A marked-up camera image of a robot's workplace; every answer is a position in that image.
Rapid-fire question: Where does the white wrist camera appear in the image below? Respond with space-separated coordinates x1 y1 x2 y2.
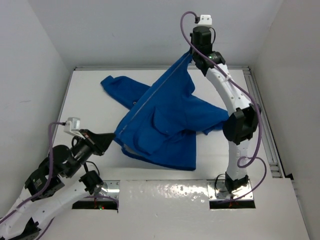
195 14 213 27
63 117 82 138

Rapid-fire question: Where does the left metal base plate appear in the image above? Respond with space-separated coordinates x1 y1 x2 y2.
81 180 120 201

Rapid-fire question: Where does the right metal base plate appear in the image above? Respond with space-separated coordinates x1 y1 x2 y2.
207 179 254 201

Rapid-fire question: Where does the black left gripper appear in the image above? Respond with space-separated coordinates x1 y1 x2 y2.
66 128 117 177

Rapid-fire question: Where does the metal base plate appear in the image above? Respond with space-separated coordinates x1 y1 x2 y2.
207 179 254 201
81 180 120 201

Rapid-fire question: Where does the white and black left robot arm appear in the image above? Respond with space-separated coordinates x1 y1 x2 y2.
0 129 116 240

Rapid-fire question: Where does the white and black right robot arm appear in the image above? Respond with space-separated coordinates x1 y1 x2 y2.
190 26 260 193

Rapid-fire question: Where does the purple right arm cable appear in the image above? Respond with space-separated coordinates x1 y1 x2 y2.
180 11 268 201

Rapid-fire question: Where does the blue zip-up jacket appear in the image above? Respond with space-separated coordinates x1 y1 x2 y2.
101 53 229 171

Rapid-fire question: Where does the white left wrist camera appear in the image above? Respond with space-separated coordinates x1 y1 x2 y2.
63 117 82 138

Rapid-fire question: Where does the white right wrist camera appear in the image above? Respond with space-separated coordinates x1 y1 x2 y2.
195 14 213 27

